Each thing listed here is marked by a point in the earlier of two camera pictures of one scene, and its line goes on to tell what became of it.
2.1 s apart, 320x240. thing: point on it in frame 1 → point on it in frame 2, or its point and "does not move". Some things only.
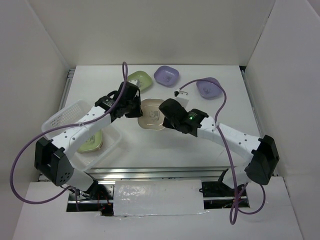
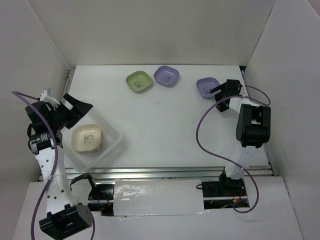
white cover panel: [154, 197] does not move
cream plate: [153, 118] → [87, 138]
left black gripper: [137, 113] → [80, 108]
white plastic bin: [69, 115] does not move
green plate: [145, 81] does not move
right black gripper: [167, 124] → [223, 87]
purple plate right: [208, 89] does not move
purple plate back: [166, 76] does not move
